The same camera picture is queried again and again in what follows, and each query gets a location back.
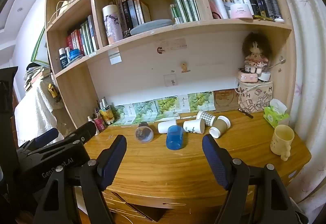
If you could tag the white cosmetic tube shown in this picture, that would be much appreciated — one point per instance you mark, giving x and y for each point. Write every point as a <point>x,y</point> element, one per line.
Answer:
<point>217,1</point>

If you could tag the grey paper label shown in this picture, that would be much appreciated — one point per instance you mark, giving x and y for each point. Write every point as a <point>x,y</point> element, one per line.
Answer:
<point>114,58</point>

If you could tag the dark pen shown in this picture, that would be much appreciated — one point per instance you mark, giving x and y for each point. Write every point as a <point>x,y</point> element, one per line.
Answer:
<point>245,113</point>

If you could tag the white cloth cover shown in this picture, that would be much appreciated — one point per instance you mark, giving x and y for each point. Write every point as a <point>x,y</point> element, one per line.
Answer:
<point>35,109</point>

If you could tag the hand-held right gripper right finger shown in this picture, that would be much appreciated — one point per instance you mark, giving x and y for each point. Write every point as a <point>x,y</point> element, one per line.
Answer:
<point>214,160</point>

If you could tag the clear dark plastic cup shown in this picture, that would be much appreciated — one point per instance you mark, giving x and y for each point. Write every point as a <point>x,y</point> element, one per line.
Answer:
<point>144,133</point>

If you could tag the black cosmetic bottle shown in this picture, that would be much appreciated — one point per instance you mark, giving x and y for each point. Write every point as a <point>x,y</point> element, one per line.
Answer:
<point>262,1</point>
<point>273,2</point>

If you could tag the curly hair rag doll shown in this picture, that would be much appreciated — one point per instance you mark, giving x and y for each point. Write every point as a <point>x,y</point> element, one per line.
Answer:
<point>256,53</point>

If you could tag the plain white paper cup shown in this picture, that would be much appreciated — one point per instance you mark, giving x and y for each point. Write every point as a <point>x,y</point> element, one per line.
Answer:
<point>166,126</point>

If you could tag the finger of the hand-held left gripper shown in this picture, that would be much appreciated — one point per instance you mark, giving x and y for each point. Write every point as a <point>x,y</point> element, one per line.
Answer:
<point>86,128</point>
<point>47,136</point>

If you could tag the green framed picture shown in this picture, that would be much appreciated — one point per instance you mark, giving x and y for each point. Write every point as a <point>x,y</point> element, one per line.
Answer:
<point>38,48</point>

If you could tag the green tissue box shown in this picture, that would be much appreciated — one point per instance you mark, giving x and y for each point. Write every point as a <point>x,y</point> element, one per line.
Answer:
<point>273,117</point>

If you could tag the blue jar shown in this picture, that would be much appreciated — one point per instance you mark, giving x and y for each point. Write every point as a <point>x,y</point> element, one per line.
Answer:
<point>75,54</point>

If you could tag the beige block print box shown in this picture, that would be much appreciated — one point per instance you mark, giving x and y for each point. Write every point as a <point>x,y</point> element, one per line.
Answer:
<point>256,98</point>

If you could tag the brown wall sticker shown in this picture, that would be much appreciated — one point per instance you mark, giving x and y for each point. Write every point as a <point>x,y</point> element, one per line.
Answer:
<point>160,50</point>

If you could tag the brown paper cup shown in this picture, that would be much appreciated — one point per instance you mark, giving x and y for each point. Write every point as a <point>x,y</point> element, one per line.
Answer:
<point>220,126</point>

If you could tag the clear wall hook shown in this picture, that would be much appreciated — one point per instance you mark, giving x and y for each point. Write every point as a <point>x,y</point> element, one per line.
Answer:
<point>171,80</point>

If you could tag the white floral thermos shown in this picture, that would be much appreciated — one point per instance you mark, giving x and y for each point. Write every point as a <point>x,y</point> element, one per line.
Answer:
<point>112,24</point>

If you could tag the stack of books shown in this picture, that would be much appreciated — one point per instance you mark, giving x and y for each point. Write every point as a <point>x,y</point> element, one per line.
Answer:
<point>35,75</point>

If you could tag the grey checkered paper cup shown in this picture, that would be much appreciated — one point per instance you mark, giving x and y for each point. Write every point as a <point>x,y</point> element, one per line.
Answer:
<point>206,117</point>

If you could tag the blue translucent plastic cup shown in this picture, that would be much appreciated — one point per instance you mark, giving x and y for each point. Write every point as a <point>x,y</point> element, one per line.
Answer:
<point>174,138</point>

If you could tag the bear wall hook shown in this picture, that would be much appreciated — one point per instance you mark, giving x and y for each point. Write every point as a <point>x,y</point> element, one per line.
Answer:
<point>184,67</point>

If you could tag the pink music box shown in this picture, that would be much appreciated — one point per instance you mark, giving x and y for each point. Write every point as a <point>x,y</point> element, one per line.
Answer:
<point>247,77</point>

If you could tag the row of red green books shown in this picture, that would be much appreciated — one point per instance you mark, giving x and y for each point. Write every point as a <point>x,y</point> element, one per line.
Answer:
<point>82,35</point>

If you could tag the wooden bookshelf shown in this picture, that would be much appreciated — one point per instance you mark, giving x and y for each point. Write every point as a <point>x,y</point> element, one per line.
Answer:
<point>71,86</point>

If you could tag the pink cream jar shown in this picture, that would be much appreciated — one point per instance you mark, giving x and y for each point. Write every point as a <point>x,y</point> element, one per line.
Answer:
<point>240,11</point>

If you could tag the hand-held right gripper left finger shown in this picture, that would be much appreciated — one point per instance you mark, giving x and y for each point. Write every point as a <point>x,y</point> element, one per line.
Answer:
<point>114,160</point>

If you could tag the pale yellow mug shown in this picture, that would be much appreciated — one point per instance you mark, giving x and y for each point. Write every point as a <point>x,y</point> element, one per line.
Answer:
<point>280,143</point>

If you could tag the white floral curtain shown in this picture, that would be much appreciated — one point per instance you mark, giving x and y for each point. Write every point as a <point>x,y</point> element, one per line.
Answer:
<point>309,48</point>

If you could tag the yellow toy figure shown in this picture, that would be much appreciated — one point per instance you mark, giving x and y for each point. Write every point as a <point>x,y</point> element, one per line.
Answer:
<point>52,90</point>

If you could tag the grey plate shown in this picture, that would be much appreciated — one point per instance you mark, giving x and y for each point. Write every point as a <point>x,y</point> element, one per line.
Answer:
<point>150,26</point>

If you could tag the row of dark books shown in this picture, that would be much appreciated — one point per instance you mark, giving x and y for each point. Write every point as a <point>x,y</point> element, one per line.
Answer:
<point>130,12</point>

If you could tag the cream cloth bag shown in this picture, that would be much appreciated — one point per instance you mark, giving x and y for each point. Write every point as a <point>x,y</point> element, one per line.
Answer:
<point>63,6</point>

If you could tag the row of grape print cards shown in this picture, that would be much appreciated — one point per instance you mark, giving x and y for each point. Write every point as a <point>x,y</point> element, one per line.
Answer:
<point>166,104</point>

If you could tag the dark bottle white cap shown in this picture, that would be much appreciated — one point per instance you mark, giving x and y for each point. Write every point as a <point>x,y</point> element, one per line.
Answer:
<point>63,58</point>

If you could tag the yellow green bottle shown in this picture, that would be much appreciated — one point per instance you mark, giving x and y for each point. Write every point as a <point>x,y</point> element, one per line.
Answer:
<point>107,113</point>

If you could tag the brown printed board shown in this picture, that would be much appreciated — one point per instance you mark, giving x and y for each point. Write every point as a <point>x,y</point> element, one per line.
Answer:
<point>225,100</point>

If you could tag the white bamboo print paper cup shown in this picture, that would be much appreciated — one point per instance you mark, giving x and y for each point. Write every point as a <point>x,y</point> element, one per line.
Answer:
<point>193,126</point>

